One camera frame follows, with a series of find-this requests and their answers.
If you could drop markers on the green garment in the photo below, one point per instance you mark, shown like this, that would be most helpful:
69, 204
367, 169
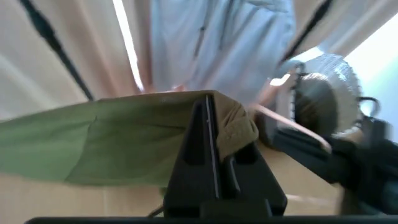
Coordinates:
109, 140

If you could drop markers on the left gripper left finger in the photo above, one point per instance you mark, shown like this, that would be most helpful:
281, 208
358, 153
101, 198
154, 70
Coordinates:
192, 174

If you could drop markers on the pink clothes hanger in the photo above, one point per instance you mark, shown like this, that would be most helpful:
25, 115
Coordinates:
295, 128

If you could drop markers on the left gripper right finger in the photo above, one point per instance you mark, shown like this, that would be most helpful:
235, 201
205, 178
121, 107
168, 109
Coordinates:
255, 180

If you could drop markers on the window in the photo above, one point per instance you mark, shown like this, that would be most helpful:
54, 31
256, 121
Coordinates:
382, 62

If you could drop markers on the white laundry basket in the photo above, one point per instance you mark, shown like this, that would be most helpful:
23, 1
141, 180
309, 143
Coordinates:
339, 71

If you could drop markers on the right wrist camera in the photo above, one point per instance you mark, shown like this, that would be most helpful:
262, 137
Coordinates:
374, 130

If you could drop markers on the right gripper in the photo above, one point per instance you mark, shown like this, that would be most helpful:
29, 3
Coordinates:
373, 174

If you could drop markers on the beige curtain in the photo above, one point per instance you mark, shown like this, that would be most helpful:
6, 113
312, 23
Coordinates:
31, 62

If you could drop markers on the pale grey pants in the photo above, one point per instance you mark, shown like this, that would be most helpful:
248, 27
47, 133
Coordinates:
233, 46

